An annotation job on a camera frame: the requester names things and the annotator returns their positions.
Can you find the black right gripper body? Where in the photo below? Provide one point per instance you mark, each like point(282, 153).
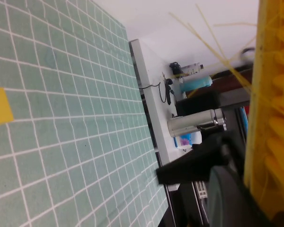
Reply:
point(227, 198)

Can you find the yellow hand brush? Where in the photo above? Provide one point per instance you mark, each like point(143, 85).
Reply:
point(258, 94)

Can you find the blue printed tissue pack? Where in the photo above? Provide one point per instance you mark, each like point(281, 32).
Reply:
point(184, 140)

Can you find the silver thermos flask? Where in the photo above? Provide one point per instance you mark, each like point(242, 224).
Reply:
point(191, 123)

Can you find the black box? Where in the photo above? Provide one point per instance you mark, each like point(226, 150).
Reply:
point(196, 102)

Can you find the brown wooden shelf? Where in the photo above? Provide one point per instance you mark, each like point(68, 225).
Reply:
point(232, 80)

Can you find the teal water bottle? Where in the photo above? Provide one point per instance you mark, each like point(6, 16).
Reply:
point(196, 84)

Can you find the white desk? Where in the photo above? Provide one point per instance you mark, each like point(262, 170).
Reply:
point(156, 94)

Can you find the clear labelled bottle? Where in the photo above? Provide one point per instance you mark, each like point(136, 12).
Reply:
point(191, 68)

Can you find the small black device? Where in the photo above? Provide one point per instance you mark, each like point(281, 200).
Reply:
point(175, 67)

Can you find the green white-grid tablecloth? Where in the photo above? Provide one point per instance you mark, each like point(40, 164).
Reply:
point(73, 118)

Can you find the yellow foam cube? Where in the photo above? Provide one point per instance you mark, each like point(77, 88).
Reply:
point(0, 106)

